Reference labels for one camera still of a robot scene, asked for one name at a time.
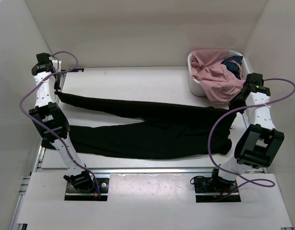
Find black trousers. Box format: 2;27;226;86
41;90;238;160

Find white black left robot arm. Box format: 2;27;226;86
29;53;95;192

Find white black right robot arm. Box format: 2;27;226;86
209;73;284;192

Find navy garment in basket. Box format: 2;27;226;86
221;56;243;80

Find blue label sticker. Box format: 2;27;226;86
72;68;84;72

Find pink garment in basket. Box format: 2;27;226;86
189;48;248;105

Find white laundry basket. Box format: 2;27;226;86
187;49;252;105

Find white front cover panel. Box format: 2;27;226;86
17;172;292;230

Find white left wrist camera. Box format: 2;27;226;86
49;56;61;72

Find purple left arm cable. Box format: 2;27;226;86
19;50;101;195

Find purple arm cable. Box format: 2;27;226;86
19;50;101;195
208;78;295;201

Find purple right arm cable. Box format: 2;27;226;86
208;78;295;201

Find aluminium frame rail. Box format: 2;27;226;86
8;69;267;230

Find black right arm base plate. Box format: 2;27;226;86
190;176;241;203

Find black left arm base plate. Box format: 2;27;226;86
64;174;110;202

